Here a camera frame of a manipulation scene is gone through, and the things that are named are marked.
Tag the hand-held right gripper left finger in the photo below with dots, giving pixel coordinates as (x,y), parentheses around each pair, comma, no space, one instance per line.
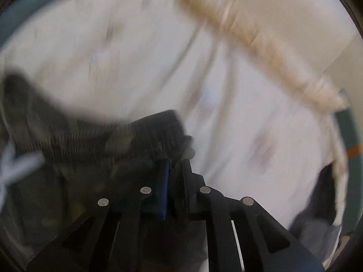
(164,187)

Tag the teal bed bumper cushion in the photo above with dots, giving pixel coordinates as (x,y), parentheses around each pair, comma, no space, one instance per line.
(25,14)
(350,130)

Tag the cream bear-print duvet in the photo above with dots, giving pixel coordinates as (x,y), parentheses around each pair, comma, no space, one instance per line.
(170,62)

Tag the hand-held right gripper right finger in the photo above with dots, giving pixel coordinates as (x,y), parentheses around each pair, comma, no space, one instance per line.
(215,204)

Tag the dark grey cloth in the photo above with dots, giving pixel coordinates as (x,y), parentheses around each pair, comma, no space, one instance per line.
(312,235)

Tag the camouflage pants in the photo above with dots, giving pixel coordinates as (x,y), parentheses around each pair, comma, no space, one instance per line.
(71,147)

